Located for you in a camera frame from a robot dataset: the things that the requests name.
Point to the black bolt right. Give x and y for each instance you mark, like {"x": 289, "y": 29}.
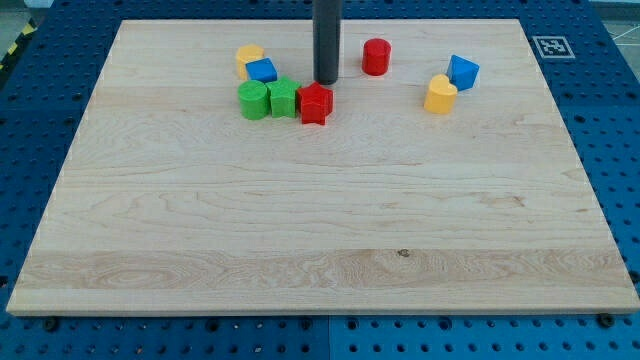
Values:
{"x": 606, "y": 320}

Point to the red star block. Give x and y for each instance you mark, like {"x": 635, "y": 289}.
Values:
{"x": 315, "y": 103}

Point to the black bolt left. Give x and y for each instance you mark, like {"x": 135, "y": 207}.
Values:
{"x": 50, "y": 324}

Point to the blue pentagon block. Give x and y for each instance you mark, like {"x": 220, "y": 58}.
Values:
{"x": 462, "y": 72}

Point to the black bolt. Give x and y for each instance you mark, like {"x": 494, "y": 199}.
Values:
{"x": 606, "y": 320}
{"x": 50, "y": 324}

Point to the yellow rounded block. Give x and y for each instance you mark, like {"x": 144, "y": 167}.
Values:
{"x": 246, "y": 54}

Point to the red cylinder block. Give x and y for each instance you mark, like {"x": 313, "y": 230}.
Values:
{"x": 376, "y": 57}

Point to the blue cube block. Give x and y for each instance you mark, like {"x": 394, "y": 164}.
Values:
{"x": 262, "y": 70}

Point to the yellow heart block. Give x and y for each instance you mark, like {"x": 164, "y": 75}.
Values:
{"x": 441, "y": 95}

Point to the light wooden board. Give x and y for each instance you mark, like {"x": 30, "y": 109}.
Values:
{"x": 170, "y": 203}

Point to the green cylinder block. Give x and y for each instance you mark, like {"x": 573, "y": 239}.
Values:
{"x": 253, "y": 96}

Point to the green star block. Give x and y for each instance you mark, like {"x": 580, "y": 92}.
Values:
{"x": 283, "y": 97}

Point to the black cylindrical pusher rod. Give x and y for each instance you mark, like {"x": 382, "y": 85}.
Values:
{"x": 326, "y": 22}

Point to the white fiducial marker tag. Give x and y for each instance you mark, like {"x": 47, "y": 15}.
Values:
{"x": 553, "y": 47}

